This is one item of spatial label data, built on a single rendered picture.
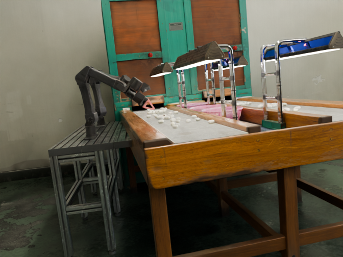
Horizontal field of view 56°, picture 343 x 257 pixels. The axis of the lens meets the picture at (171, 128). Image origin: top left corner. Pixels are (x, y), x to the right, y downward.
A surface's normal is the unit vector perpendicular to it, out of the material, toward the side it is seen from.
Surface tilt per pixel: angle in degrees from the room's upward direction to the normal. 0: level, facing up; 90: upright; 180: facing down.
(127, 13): 90
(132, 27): 90
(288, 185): 90
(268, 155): 90
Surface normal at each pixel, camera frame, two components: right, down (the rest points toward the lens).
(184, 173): 0.21, 0.11
